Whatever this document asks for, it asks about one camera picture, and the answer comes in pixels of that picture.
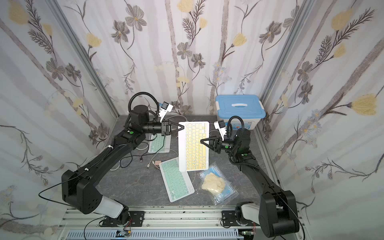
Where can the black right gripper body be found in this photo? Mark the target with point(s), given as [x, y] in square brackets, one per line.
[217, 144]

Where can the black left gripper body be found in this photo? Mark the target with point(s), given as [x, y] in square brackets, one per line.
[166, 127]

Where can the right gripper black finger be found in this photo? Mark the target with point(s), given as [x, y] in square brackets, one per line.
[209, 144]
[208, 139]

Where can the green keyboard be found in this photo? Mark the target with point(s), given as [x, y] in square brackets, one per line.
[159, 144]
[178, 184]

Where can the yellow wireless keyboard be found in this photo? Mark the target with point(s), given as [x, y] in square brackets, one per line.
[193, 155]

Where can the pink USB charger end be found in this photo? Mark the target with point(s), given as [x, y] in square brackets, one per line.
[157, 163]

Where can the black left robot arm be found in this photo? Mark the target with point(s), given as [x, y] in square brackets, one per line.
[79, 188]

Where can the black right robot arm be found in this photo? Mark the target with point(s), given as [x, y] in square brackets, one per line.
[277, 212]

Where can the bag of gloves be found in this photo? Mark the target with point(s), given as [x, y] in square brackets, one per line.
[221, 190]

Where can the blue lid storage box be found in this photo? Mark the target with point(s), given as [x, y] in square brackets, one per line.
[247, 107]

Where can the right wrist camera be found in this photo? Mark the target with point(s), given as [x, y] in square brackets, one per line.
[221, 127]

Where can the white ribbed cable duct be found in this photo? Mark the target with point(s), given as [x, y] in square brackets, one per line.
[207, 234]

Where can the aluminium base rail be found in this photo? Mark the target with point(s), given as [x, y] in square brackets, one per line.
[165, 217]

